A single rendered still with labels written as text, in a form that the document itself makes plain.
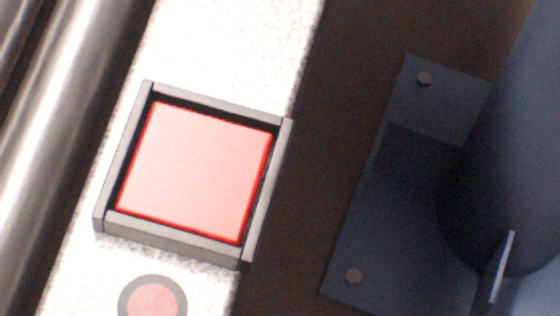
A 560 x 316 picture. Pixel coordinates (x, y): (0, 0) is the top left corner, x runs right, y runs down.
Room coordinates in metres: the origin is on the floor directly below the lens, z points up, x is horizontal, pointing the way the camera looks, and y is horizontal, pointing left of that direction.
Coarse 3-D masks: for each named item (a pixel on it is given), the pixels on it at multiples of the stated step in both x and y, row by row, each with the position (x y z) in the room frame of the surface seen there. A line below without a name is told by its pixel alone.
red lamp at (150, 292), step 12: (144, 288) 0.18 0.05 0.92; (156, 288) 0.18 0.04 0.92; (132, 300) 0.17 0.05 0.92; (144, 300) 0.18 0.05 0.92; (156, 300) 0.18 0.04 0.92; (168, 300) 0.18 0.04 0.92; (132, 312) 0.17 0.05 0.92; (144, 312) 0.17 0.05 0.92; (156, 312) 0.17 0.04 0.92; (168, 312) 0.17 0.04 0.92
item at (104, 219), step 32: (160, 96) 0.27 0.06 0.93; (192, 96) 0.27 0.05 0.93; (128, 128) 0.25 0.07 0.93; (288, 128) 0.27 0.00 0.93; (128, 160) 0.24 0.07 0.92; (96, 224) 0.20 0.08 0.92; (128, 224) 0.20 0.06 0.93; (256, 224) 0.22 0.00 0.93; (192, 256) 0.20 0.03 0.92; (224, 256) 0.20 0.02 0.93
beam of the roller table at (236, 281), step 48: (192, 0) 0.34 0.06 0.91; (240, 0) 0.34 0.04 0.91; (288, 0) 0.35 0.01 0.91; (144, 48) 0.30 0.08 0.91; (192, 48) 0.31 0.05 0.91; (240, 48) 0.32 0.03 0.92; (288, 48) 0.32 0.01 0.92; (240, 96) 0.29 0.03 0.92; (288, 96) 0.29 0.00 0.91; (96, 192) 0.22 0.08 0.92; (96, 240) 0.20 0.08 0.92; (48, 288) 0.17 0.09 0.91; (96, 288) 0.18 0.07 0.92; (192, 288) 0.19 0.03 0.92; (240, 288) 0.19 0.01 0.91
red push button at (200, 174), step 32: (160, 128) 0.26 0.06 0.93; (192, 128) 0.26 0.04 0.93; (224, 128) 0.26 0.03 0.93; (256, 128) 0.27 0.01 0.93; (160, 160) 0.24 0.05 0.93; (192, 160) 0.24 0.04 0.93; (224, 160) 0.25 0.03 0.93; (256, 160) 0.25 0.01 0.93; (128, 192) 0.22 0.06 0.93; (160, 192) 0.22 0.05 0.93; (192, 192) 0.23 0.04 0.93; (224, 192) 0.23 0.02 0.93; (256, 192) 0.23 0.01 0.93; (160, 224) 0.21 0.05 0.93; (192, 224) 0.21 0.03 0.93; (224, 224) 0.21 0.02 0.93
